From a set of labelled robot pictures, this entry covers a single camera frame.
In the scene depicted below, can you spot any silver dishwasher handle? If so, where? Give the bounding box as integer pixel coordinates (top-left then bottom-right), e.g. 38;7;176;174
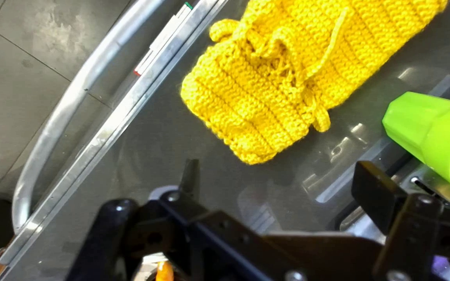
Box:
12;0;168;233

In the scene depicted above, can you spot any orange carrot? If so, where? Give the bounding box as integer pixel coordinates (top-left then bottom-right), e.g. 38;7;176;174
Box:
155;260;176;281

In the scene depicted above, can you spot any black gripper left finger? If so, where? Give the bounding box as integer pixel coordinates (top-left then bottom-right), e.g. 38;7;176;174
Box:
154;158;222;231

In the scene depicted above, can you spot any yellow crocheted cloth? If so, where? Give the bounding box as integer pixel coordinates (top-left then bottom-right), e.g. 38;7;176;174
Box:
179;0;450;167

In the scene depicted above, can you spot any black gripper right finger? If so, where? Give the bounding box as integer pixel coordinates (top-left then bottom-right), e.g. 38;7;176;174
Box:
351;161;444;247

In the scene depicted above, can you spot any green plastic cup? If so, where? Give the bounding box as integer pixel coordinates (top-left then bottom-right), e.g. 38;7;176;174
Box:
382;91;450;194

